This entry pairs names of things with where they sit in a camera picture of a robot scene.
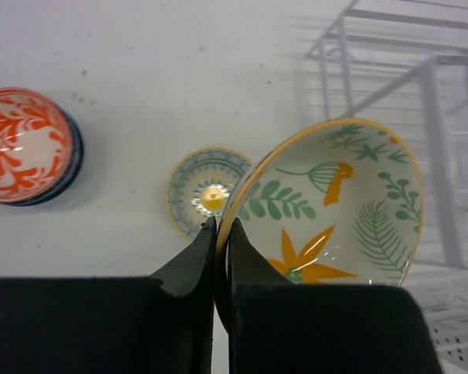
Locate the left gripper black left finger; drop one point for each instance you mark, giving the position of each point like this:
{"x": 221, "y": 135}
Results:
{"x": 161, "y": 323}

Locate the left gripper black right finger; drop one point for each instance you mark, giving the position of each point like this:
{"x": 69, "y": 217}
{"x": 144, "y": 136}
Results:
{"x": 279, "y": 327}

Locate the white bowl yellow dots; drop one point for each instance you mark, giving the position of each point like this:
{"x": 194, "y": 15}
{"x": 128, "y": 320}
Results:
{"x": 199, "y": 186}

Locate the white bowl blue floral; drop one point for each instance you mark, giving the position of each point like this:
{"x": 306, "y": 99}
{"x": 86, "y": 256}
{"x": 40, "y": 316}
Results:
{"x": 71, "y": 172}

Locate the white bowl orange floral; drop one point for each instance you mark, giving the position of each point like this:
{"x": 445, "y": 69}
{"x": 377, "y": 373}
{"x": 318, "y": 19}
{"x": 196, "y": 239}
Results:
{"x": 36, "y": 144}

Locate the white wire dish rack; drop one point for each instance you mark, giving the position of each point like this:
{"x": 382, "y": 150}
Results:
{"x": 399, "y": 71}

